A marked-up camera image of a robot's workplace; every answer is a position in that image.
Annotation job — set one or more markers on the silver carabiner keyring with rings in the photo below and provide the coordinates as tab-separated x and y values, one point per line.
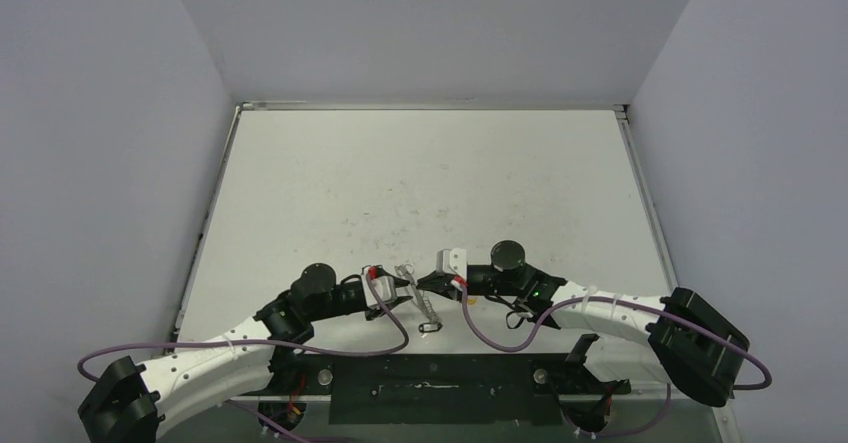
422	302

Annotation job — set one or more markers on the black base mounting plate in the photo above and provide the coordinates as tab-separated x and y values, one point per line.
546	411

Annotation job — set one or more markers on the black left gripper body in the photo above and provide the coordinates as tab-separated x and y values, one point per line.
345	301

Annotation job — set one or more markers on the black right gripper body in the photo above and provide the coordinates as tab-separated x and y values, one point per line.
452	284

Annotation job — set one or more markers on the aluminium front rail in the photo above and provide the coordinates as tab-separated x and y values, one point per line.
662	394

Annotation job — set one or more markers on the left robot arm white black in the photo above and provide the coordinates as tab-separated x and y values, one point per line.
141	401

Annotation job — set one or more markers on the black key tag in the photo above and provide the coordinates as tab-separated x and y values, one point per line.
429	327

